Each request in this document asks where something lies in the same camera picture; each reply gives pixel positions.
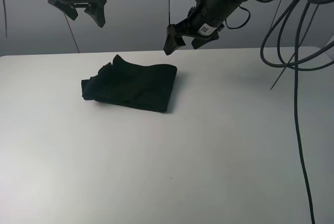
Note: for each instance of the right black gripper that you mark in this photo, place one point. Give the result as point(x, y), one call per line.
point(199, 24)

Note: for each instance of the black printed t-shirt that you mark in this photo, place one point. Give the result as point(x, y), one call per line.
point(130, 85)

